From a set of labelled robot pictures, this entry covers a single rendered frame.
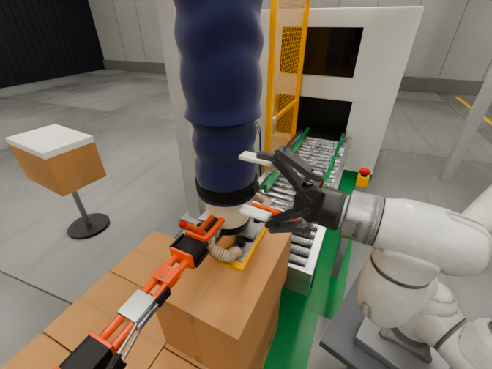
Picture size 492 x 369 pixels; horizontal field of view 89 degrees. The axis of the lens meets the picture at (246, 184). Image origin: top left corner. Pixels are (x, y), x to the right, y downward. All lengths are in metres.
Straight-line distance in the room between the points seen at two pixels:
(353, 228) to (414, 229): 0.09
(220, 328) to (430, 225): 0.76
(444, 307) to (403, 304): 0.60
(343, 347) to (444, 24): 9.53
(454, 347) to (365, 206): 0.78
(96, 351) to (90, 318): 0.99
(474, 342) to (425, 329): 0.14
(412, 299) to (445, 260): 0.11
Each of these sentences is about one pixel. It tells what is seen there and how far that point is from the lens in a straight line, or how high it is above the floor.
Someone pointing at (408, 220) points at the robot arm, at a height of 1.58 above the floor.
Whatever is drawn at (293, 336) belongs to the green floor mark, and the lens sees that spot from 2.07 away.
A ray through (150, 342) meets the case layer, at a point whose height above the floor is 0.54.
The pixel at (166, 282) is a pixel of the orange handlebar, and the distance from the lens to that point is 0.76.
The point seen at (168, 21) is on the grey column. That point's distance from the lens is 2.20.
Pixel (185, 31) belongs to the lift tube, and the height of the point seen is 1.82.
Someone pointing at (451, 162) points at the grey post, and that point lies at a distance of 4.31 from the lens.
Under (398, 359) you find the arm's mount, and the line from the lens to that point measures 1.27.
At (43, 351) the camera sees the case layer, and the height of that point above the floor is 0.54.
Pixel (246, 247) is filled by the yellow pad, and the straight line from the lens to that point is 0.97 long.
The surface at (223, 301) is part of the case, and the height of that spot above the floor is 0.94.
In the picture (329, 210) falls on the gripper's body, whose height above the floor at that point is 1.56.
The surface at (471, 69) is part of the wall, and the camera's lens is 10.45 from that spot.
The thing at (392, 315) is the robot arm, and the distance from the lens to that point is 0.59.
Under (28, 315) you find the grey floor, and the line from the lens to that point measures 2.66.
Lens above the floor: 1.84
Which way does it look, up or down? 33 degrees down
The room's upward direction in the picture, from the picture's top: straight up
